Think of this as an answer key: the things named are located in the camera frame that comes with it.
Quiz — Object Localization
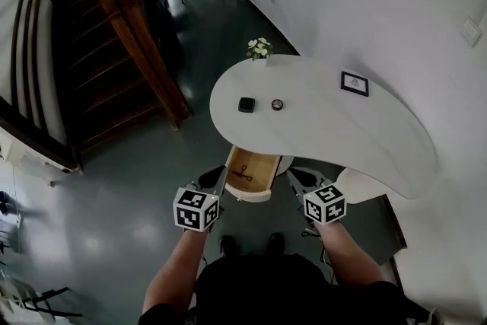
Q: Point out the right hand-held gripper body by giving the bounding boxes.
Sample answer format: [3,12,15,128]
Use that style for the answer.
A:
[302,181,348,228]

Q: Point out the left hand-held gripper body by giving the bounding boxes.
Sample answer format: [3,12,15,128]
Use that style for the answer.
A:
[173,181,224,233]

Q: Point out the black scissors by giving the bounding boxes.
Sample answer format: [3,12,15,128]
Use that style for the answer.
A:
[231,164,254,183]

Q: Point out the large wooden drawer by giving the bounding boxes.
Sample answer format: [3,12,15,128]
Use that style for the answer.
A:
[224,146,283,202]

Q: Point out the person's left forearm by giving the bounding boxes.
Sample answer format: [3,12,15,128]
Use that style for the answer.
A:
[142,227,211,317]

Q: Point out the person's right forearm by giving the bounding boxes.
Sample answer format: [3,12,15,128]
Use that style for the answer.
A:
[316,220,386,288]

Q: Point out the white curved table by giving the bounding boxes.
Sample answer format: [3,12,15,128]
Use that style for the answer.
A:
[208,53,438,202]

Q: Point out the person's left shoe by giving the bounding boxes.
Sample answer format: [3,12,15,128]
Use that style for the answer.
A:
[219,234,237,258]

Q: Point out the person's shoe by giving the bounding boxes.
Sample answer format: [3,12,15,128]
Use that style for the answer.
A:
[266,231,286,255]
[219,234,237,258]

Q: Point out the person's right shoe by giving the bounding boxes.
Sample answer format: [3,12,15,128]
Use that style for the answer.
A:
[266,231,286,255]

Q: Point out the person's black shirt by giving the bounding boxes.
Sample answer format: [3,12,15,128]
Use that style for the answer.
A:
[137,253,433,325]

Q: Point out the white potted flower plant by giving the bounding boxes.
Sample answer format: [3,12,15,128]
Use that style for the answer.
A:
[246,37,279,69]

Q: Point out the dark wooden staircase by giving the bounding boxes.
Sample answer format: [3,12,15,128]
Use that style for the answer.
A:
[0,0,193,174]

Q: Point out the black metal chair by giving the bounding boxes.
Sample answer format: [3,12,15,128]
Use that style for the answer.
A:
[0,277,83,325]

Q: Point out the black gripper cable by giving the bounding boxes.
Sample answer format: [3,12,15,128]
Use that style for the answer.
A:
[301,228,339,285]

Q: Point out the black picture frame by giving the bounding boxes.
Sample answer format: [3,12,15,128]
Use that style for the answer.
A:
[339,70,371,97]

